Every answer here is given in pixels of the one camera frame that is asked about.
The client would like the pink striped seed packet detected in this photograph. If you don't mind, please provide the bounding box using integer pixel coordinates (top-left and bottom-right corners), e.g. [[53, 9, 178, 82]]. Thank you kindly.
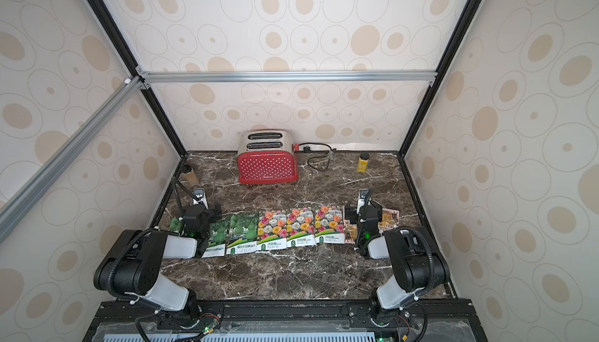
[[377, 209, 399, 234]]

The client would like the green gourd packet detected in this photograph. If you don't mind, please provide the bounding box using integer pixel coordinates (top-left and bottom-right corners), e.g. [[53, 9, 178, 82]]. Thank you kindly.
[[168, 218, 184, 235], [226, 213, 259, 256], [202, 219, 229, 259]]

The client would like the flower seed packet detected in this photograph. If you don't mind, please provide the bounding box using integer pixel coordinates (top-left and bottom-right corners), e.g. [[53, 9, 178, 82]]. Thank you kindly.
[[314, 206, 345, 245], [257, 210, 288, 252], [285, 207, 316, 248]]

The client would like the flower seed packet back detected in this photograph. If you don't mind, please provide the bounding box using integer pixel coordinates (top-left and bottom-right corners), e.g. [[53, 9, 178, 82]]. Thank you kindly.
[[285, 207, 316, 248]]

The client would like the orange striped seed packet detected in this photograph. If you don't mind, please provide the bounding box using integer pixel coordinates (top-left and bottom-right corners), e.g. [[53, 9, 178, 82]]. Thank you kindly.
[[343, 205, 359, 245]]

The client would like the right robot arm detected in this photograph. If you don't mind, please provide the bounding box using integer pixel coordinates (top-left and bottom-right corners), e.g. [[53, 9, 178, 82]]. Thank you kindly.
[[346, 192, 450, 316]]

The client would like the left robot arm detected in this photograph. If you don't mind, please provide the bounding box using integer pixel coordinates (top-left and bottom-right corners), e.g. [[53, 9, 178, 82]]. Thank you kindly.
[[93, 202, 222, 318]]

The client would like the brown spice bottle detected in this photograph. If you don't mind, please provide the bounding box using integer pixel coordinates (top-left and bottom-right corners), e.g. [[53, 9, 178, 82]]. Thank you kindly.
[[181, 164, 200, 188]]

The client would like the yellow turmeric powder bottle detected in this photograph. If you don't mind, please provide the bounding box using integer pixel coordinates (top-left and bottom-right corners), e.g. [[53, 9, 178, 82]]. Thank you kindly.
[[357, 153, 370, 173]]

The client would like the red polka dot toaster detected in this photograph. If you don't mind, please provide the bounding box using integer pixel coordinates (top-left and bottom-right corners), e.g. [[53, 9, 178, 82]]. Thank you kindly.
[[237, 130, 299, 185]]

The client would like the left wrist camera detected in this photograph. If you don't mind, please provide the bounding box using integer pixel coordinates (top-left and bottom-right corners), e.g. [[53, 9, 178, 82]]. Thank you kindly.
[[192, 188, 208, 209]]

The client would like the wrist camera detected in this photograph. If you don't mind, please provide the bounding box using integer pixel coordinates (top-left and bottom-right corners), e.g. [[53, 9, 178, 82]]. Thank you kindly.
[[192, 188, 208, 209], [357, 189, 369, 214]]

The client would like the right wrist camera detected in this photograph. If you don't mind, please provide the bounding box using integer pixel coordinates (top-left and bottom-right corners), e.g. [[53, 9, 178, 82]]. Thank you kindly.
[[357, 189, 369, 214]]

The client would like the black toaster power cable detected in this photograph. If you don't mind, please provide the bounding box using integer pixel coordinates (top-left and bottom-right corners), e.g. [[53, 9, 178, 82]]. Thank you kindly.
[[297, 141, 337, 172]]

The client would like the black base frame front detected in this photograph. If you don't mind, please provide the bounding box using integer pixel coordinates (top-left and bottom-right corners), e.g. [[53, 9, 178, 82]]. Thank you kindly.
[[84, 299, 487, 341]]

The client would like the diagonal aluminium rail left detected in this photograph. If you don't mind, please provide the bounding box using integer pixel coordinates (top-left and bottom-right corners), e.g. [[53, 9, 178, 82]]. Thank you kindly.
[[1, 76, 142, 241]]

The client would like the horizontal aluminium rail back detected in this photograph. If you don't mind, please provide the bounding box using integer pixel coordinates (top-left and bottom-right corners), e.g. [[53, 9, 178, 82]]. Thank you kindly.
[[136, 70, 438, 86]]

